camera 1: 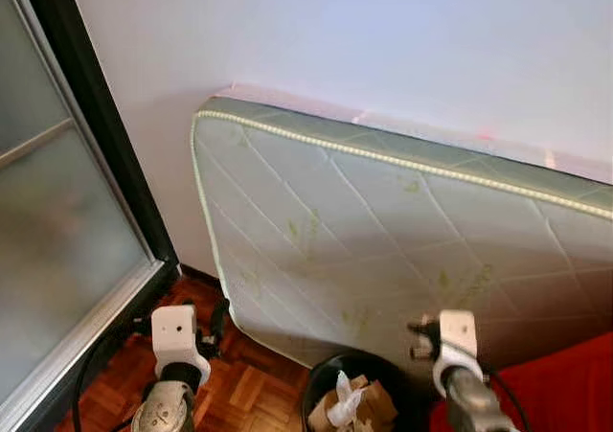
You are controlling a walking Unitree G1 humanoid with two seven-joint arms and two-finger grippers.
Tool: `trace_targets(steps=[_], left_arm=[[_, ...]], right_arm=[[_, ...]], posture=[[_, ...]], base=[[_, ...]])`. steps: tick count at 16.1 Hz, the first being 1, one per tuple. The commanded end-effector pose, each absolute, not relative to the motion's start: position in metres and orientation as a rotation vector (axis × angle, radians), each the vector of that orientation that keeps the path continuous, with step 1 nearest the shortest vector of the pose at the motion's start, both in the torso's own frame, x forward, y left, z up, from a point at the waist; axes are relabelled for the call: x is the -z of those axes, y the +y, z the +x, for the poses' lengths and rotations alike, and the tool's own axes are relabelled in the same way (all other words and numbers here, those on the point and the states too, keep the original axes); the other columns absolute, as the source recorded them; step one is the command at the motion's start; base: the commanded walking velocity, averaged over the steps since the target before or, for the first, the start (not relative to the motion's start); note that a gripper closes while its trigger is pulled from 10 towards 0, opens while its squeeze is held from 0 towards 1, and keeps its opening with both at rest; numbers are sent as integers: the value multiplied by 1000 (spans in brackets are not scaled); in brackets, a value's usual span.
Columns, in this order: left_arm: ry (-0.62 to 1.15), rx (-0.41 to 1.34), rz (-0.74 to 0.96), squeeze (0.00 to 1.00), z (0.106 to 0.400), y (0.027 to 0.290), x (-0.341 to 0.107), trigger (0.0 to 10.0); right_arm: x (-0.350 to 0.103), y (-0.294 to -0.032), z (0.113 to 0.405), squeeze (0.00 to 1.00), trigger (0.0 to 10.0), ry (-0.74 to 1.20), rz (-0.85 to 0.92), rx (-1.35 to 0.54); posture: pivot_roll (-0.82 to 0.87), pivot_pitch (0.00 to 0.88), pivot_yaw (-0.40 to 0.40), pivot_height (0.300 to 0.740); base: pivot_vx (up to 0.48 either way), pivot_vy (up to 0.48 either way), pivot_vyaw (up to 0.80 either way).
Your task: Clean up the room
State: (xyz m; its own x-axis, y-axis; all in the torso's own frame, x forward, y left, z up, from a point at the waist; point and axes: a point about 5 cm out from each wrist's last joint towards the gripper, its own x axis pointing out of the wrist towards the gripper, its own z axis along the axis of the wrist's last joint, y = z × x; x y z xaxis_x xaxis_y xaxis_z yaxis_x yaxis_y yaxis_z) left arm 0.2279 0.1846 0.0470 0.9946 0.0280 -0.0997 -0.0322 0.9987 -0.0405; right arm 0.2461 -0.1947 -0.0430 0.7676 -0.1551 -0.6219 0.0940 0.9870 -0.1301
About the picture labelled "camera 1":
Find brown cardboard pieces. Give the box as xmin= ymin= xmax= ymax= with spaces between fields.
xmin=311 ymin=375 xmax=398 ymax=432

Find black round trash bin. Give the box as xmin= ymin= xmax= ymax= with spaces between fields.
xmin=302 ymin=351 xmax=427 ymax=432

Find large red cushion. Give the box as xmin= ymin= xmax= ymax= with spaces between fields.
xmin=426 ymin=331 xmax=613 ymax=432

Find frosted glass sliding door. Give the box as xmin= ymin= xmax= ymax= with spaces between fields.
xmin=0 ymin=0 xmax=166 ymax=432

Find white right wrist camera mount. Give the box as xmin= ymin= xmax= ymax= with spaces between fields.
xmin=433 ymin=309 xmax=486 ymax=397

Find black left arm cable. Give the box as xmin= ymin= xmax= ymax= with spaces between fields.
xmin=72 ymin=322 xmax=159 ymax=432

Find black door frame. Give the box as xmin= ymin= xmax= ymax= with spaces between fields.
xmin=17 ymin=0 xmax=183 ymax=432

